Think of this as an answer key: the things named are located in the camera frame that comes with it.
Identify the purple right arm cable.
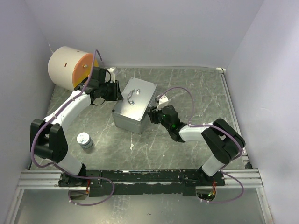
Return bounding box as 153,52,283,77
158,87,245,203

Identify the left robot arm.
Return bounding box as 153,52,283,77
30,67,123,186

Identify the white round jar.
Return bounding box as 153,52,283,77
76,132,93,149

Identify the grey metal case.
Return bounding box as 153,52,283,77
112,77,157,134

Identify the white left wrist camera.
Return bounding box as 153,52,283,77
107,67,116,83

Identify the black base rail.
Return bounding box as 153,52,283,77
58,169,225,197

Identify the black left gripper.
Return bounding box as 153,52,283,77
100,80,124,102

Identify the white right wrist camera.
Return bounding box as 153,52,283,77
155,94,169,111

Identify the aluminium frame rail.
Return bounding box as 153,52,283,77
17,169,263,189

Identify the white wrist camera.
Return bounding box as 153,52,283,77
155,94,169,111
107,67,116,83

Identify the white cylinder with orange face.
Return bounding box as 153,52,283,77
48,46,93,91

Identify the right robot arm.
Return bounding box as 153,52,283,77
147,105,246,186

